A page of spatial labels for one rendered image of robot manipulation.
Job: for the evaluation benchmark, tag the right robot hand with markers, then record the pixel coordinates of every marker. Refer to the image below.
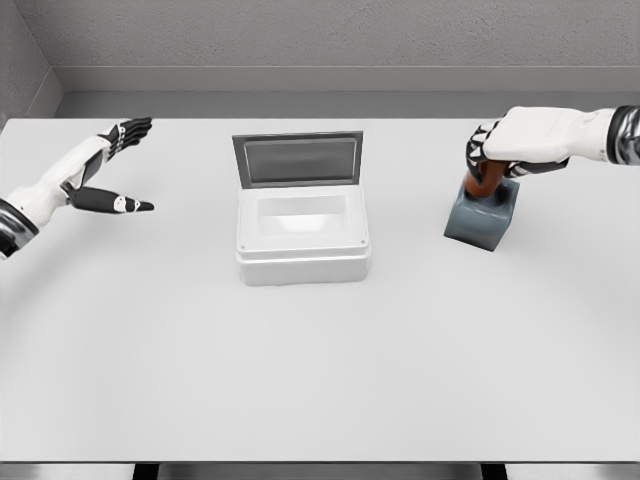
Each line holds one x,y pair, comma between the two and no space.
525,140

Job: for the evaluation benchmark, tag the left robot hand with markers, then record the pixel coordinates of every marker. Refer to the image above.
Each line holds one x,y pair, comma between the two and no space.
95,165

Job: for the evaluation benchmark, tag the brown cylindrical bottle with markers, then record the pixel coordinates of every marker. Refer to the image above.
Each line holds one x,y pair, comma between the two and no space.
480,181

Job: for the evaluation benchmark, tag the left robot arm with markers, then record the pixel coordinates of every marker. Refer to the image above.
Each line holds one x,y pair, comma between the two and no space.
27,207

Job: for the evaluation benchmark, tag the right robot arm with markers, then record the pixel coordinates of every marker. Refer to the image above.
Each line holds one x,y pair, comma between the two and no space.
607,135

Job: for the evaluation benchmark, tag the grey block holder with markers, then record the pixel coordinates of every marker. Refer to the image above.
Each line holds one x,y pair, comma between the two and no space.
482,217

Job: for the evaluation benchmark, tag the grey box lid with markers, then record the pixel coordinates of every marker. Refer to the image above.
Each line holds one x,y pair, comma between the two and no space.
298,157

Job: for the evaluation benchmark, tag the white open box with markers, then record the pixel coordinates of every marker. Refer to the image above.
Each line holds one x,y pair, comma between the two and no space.
302,240

